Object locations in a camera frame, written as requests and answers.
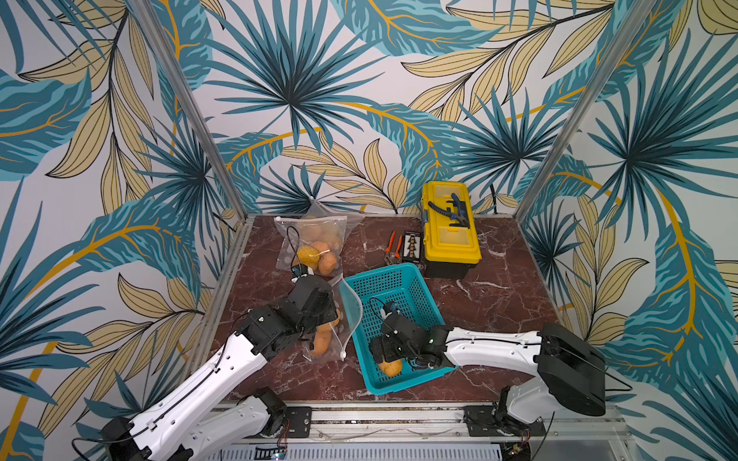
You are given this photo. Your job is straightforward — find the clear zipper bag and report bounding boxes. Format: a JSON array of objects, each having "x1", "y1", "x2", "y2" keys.
[{"x1": 306, "y1": 200, "x2": 364, "y2": 241}]

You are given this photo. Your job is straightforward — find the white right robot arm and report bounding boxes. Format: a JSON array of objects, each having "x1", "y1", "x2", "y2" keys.
[{"x1": 369, "y1": 311, "x2": 605, "y2": 426}]

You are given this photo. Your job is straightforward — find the yellow black toolbox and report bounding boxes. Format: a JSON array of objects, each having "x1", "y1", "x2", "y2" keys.
[{"x1": 421, "y1": 181, "x2": 482, "y2": 280}]

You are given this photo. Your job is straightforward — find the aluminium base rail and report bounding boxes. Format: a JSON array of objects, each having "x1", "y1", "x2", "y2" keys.
[{"x1": 211, "y1": 401, "x2": 640, "y2": 460}]

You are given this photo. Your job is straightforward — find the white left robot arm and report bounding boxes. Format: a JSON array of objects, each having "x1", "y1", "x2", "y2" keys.
[{"x1": 100, "y1": 276, "x2": 338, "y2": 460}]

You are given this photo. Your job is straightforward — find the aluminium corner post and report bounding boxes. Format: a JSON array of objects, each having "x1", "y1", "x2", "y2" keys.
[
  {"x1": 129, "y1": 0, "x2": 248, "y2": 222},
  {"x1": 514, "y1": 0, "x2": 657, "y2": 225}
]

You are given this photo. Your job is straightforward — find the aluminium corner post left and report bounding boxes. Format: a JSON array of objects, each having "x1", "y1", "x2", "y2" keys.
[{"x1": 129, "y1": 0, "x2": 248, "y2": 222}]

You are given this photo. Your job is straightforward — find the orange handled pliers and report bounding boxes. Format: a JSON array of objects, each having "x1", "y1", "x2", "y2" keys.
[{"x1": 384, "y1": 230, "x2": 403, "y2": 264}]

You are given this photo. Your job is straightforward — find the aluminium corner post right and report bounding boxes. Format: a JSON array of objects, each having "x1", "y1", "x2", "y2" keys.
[{"x1": 514, "y1": 0, "x2": 657, "y2": 225}]

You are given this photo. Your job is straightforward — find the teal plastic basket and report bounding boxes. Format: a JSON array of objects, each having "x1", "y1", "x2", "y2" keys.
[{"x1": 345, "y1": 263, "x2": 452, "y2": 396}]

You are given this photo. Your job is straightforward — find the clear dotted bag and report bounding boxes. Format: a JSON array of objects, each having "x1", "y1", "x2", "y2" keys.
[
  {"x1": 274, "y1": 217, "x2": 345, "y2": 278},
  {"x1": 302, "y1": 276, "x2": 363, "y2": 363}
]

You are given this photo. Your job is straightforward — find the potato orange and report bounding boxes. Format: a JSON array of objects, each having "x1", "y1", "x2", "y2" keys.
[{"x1": 318, "y1": 252, "x2": 338, "y2": 276}]

